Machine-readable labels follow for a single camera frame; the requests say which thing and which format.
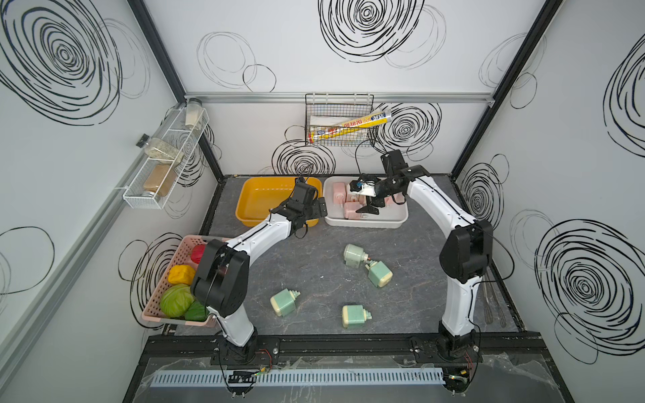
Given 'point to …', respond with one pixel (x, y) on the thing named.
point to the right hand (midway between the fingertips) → (360, 193)
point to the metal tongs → (489, 286)
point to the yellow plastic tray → (256, 196)
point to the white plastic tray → (391, 217)
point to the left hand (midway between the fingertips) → (313, 204)
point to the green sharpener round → (353, 255)
